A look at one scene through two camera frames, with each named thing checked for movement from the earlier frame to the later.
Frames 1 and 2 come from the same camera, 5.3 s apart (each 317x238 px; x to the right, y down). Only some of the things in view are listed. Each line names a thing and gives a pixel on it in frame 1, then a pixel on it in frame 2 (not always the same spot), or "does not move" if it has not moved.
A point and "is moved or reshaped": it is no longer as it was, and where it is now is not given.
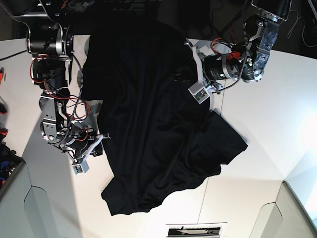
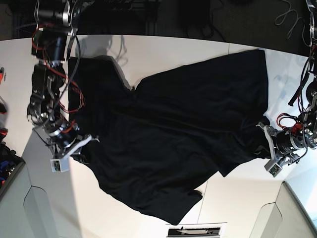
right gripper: (216, 62) to (283, 144)
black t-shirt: (158, 142) is moved or reshaped
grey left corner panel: (25, 211) does not move
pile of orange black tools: (9, 157) does not move
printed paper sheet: (203, 230) does not move
